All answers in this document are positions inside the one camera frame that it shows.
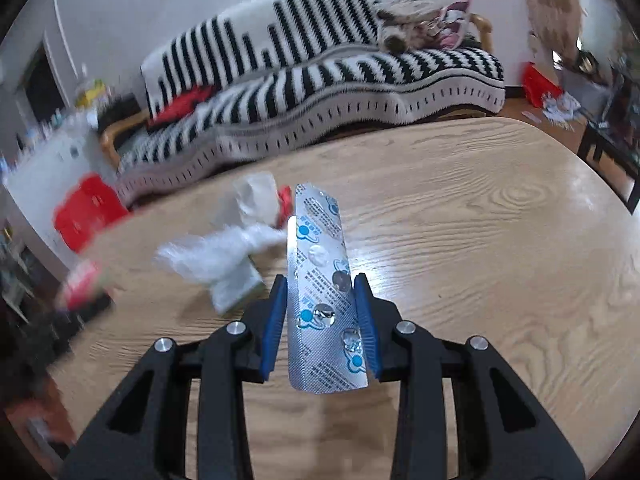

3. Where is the white paper cup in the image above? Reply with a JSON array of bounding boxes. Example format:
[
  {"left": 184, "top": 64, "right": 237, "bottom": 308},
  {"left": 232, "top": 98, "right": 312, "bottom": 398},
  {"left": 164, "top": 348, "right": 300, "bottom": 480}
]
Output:
[{"left": 233, "top": 171, "right": 280, "bottom": 226}]

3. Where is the white cabinet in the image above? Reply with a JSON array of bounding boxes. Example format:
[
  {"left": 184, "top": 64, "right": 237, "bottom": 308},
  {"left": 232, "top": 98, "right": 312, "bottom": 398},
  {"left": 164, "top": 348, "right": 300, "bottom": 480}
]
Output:
[{"left": 4, "top": 113, "right": 116, "bottom": 280}]

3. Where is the red plastic strip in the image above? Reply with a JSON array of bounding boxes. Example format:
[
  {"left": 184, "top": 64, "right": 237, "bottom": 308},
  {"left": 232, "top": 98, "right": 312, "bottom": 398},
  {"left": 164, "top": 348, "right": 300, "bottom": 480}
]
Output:
[{"left": 276, "top": 185, "right": 295, "bottom": 229}]

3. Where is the plush toy on sofa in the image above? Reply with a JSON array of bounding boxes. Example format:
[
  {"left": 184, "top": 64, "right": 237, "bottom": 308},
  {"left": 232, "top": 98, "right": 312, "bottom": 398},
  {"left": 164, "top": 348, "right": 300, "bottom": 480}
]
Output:
[{"left": 374, "top": 0, "right": 442, "bottom": 53}]

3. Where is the red pig stool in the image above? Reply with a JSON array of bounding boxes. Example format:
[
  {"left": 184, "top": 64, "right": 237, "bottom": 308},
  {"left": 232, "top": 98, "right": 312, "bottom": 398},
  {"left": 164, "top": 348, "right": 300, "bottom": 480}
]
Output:
[{"left": 53, "top": 172, "right": 129, "bottom": 254}]

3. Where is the black plant stand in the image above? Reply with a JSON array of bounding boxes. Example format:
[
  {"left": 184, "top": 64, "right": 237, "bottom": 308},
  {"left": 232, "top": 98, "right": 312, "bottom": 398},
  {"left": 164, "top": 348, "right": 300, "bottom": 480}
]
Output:
[{"left": 577, "top": 71, "right": 640, "bottom": 216}]

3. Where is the clear crumpled plastic wrap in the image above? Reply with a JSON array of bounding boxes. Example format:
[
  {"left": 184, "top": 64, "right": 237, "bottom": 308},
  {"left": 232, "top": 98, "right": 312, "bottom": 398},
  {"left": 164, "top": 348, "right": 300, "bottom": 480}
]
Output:
[{"left": 154, "top": 223, "right": 286, "bottom": 284}]

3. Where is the red cloth on sofa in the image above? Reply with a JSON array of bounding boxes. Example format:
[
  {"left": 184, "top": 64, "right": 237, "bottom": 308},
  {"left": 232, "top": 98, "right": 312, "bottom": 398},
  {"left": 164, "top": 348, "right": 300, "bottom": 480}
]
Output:
[{"left": 148, "top": 86, "right": 218, "bottom": 131}]

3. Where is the red bag on floor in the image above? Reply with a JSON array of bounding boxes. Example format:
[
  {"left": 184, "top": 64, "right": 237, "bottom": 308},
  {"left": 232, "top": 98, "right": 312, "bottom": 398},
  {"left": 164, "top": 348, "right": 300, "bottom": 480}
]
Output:
[{"left": 522, "top": 62, "right": 564, "bottom": 108}]

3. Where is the silver pill blister pack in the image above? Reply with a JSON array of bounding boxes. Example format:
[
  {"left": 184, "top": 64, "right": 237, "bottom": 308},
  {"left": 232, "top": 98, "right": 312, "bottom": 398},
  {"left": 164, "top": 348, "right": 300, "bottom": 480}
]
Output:
[{"left": 286, "top": 183, "right": 368, "bottom": 394}]

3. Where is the black white striped sofa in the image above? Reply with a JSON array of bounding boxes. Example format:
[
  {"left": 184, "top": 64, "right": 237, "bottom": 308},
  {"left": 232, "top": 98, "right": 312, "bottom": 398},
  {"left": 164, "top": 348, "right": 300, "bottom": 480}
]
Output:
[{"left": 102, "top": 0, "right": 506, "bottom": 204}]

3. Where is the watermelon plush toy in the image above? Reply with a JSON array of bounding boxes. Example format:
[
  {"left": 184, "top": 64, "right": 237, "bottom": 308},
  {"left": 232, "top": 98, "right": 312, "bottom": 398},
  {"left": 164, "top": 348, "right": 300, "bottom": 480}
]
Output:
[{"left": 54, "top": 259, "right": 115, "bottom": 311}]

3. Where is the pink patterned cushion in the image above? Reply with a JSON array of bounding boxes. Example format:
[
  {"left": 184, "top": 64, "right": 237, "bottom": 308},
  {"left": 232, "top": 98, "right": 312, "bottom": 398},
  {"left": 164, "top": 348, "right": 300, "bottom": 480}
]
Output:
[{"left": 435, "top": 0, "right": 471, "bottom": 50}]

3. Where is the beige patterned curtain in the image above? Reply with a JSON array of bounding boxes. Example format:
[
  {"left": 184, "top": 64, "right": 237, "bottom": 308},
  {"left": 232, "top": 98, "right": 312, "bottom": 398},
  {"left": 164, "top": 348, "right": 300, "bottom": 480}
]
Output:
[{"left": 526, "top": 0, "right": 582, "bottom": 61}]

